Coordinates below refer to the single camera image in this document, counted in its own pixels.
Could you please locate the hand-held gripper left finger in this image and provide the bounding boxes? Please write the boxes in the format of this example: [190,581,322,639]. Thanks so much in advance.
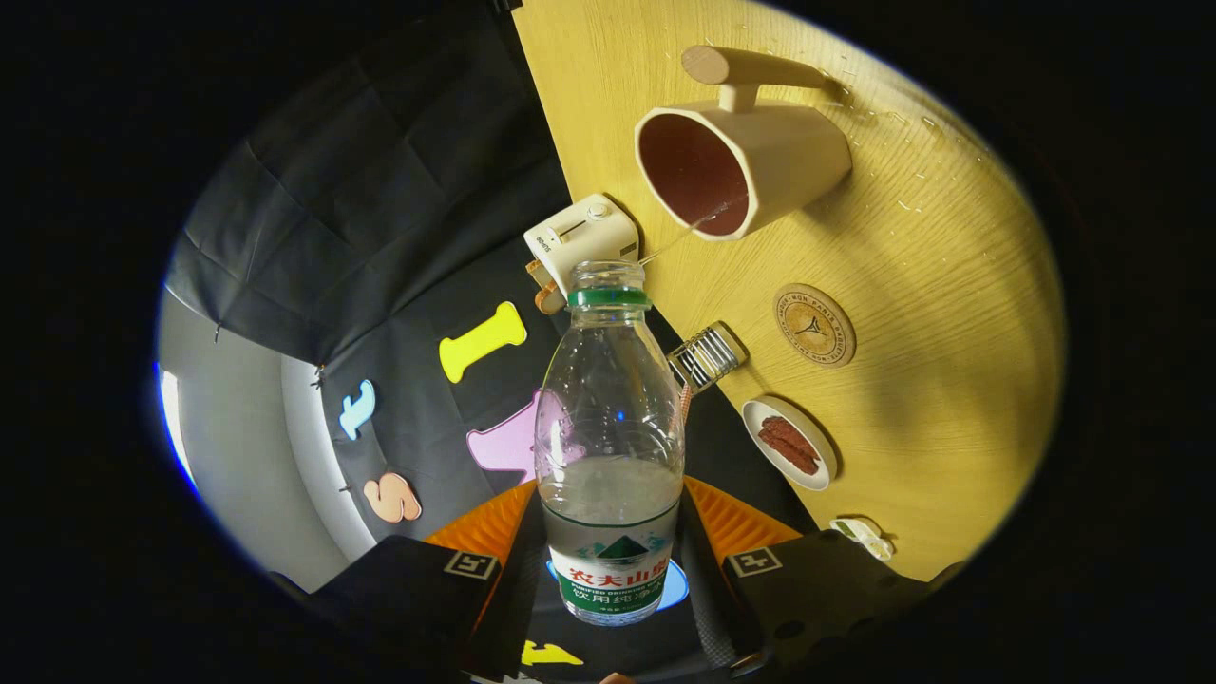
[271,480,547,680]

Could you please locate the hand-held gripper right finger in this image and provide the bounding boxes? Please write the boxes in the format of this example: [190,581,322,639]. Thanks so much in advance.
[676,477,937,677]

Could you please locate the clear plastic juice bottle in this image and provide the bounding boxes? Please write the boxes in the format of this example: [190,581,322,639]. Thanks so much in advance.
[534,259,687,628]

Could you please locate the round cork coaster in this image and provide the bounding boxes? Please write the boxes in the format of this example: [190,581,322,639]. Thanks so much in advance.
[772,283,858,368]

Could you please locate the beige cup with wooden handle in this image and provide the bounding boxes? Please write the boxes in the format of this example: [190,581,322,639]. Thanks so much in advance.
[634,45,853,241]

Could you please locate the white divided condiment dish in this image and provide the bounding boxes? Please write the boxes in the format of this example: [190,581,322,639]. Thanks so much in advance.
[829,516,896,561]

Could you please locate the red-brown sausage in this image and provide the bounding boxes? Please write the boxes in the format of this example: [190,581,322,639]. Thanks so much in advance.
[765,416,820,462]
[757,427,818,476]

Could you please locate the white round plate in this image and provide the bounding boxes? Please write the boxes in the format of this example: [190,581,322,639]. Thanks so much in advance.
[741,396,839,492]

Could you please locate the wooden table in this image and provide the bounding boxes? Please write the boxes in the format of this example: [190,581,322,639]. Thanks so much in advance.
[513,0,1065,582]

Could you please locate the toast bread slice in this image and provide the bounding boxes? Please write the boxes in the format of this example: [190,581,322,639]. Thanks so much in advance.
[527,258,569,316]

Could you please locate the white toaster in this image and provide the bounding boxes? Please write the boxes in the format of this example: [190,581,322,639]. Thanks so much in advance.
[523,194,639,295]

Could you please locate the black backdrop cloth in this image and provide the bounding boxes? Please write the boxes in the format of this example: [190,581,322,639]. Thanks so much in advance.
[166,0,818,680]

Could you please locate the metal wire holder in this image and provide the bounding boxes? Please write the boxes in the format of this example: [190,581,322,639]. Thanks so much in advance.
[667,321,749,395]

